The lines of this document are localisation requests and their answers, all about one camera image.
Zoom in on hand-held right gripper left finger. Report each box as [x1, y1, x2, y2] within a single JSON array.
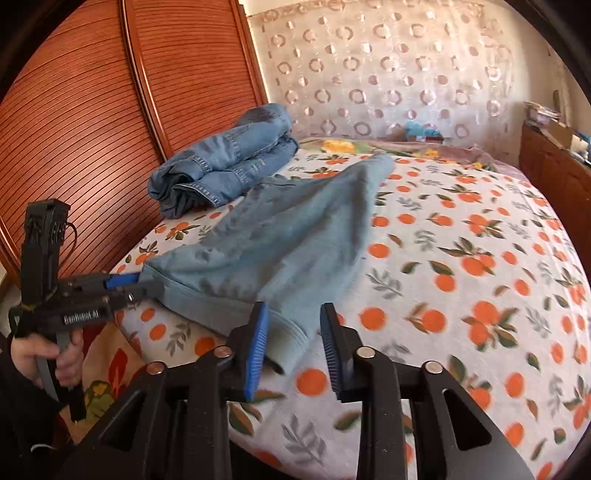
[[60, 301, 271, 480]]

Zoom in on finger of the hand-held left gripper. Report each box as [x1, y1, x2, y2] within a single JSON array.
[[117, 281, 165, 306], [99, 271, 142, 288]]

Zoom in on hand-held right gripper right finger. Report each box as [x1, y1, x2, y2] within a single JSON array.
[[320, 302, 539, 480]]

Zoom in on grey-blue pants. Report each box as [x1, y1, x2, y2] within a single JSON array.
[[139, 154, 395, 376]]

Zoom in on person's left forearm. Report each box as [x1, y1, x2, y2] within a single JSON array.
[[0, 332, 70, 480]]

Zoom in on person's left hand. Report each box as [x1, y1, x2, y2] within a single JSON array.
[[8, 329, 86, 389]]

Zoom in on orange fruit print bedsheet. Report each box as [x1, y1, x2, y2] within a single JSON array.
[[113, 148, 589, 480]]

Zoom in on blue denim jeans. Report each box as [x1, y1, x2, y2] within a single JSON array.
[[148, 102, 300, 220]]

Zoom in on wooden louvred wardrobe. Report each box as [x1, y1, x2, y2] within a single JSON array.
[[0, 0, 269, 287]]

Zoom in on floral blanket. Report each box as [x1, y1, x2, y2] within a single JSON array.
[[60, 136, 522, 430]]

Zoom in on blue plastic bag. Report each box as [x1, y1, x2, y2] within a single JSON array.
[[405, 121, 437, 139]]

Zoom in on long wooden cabinet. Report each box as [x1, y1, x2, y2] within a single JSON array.
[[519, 122, 591, 204]]

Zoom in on circle pattern sheer curtain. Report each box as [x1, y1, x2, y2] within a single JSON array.
[[247, 0, 522, 141]]

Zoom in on open cardboard box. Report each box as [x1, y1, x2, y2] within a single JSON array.
[[547, 120, 575, 148]]

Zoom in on stack of papers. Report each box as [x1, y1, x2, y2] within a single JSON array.
[[524, 99, 561, 127]]

